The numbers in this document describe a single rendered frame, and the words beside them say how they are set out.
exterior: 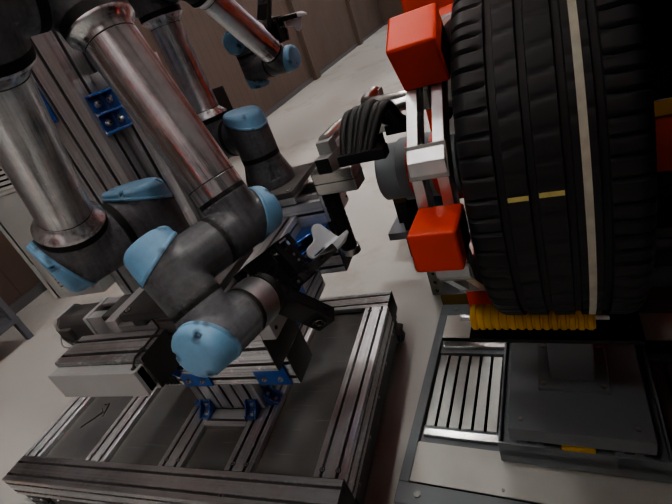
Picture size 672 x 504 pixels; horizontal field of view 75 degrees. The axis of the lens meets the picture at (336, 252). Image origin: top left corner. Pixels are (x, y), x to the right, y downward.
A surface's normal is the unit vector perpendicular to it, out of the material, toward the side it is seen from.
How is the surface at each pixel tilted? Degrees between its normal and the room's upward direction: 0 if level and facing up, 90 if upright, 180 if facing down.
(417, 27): 35
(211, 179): 72
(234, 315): 63
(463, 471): 0
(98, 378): 90
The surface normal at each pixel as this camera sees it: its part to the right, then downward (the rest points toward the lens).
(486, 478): -0.32, -0.83
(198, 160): 0.25, 0.08
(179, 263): 0.47, -0.32
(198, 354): -0.39, 0.39
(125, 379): -0.26, 0.55
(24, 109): 0.84, 0.44
